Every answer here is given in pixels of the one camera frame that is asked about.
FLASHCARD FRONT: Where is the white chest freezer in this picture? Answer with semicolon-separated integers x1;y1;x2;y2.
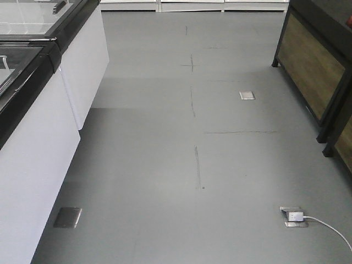
1;1;109;130
1;42;80;263

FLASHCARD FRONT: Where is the closed steel floor socket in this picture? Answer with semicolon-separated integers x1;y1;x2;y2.
239;91;255;100

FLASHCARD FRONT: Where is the near white chest freezer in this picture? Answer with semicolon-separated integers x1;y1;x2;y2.
1;42;80;263

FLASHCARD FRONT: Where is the white power cable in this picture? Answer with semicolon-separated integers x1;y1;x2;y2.
302;216;352;249

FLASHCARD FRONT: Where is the open floor socket box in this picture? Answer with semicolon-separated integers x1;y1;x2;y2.
279;206;309;227

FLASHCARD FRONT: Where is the left steel floor socket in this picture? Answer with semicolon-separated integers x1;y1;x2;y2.
53;207;82;228

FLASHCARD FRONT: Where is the wooden black-framed display stand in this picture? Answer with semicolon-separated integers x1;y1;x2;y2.
272;1;351;143

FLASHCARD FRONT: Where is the far white chest freezer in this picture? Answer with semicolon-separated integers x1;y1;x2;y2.
1;1;109;130

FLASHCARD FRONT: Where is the white store shelving unit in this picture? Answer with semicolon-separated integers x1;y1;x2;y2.
100;0;289;13

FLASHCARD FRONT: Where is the white power adapter plug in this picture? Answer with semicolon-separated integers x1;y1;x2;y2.
287;211;304;222

